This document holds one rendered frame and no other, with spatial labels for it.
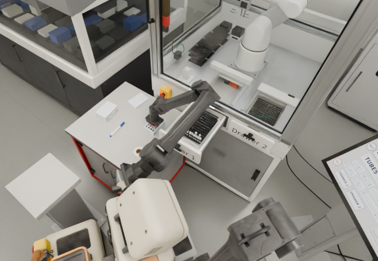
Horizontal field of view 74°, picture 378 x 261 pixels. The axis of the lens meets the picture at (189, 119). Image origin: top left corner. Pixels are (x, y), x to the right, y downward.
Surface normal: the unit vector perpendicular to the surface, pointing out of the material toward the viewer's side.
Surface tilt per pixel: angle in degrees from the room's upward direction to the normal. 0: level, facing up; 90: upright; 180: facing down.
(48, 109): 0
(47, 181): 0
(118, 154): 0
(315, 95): 90
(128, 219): 48
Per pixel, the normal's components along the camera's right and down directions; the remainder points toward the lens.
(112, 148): 0.07, -0.62
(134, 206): -0.63, -0.22
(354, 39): -0.54, 0.63
